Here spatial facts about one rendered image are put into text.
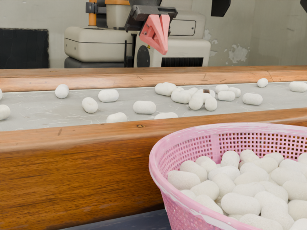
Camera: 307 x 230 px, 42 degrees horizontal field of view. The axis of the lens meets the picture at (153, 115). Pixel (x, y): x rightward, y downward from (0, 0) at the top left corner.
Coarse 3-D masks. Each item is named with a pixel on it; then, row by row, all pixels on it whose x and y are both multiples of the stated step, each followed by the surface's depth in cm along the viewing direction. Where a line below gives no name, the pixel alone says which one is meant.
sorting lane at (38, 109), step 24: (24, 96) 67; (48, 96) 68; (72, 96) 69; (96, 96) 70; (120, 96) 71; (144, 96) 72; (168, 96) 74; (216, 96) 76; (240, 96) 77; (264, 96) 79; (288, 96) 80; (0, 120) 52; (24, 120) 53; (48, 120) 54; (72, 120) 54; (96, 120) 55
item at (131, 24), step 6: (132, 0) 86; (138, 0) 84; (144, 0) 84; (150, 0) 84; (156, 0) 86; (132, 6) 81; (144, 6) 82; (150, 6) 82; (156, 6) 83; (162, 6) 84; (132, 12) 81; (162, 12) 83; (168, 12) 84; (174, 12) 85; (132, 18) 83; (126, 24) 84; (132, 24) 84; (138, 24) 85; (126, 30) 84; (132, 30) 85; (138, 30) 86
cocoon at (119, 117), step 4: (120, 112) 53; (108, 116) 51; (112, 116) 51; (116, 116) 51; (120, 116) 52; (124, 116) 52; (108, 120) 51; (112, 120) 51; (116, 120) 51; (120, 120) 51; (124, 120) 52
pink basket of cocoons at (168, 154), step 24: (168, 144) 39; (192, 144) 43; (216, 144) 45; (240, 144) 46; (264, 144) 46; (168, 168) 38; (168, 192) 28; (168, 216) 33; (192, 216) 27; (216, 216) 24
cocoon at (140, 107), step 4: (136, 104) 59; (140, 104) 59; (144, 104) 59; (148, 104) 59; (152, 104) 59; (136, 108) 59; (140, 108) 59; (144, 108) 59; (148, 108) 59; (152, 108) 59; (136, 112) 60; (140, 112) 59; (144, 112) 59; (148, 112) 59; (152, 112) 59
